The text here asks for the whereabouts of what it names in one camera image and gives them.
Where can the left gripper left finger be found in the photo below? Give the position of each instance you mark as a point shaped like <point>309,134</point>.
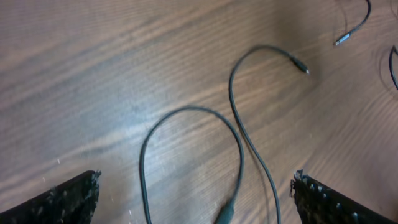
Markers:
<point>73,201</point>

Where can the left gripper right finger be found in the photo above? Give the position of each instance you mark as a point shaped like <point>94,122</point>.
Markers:
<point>319,204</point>

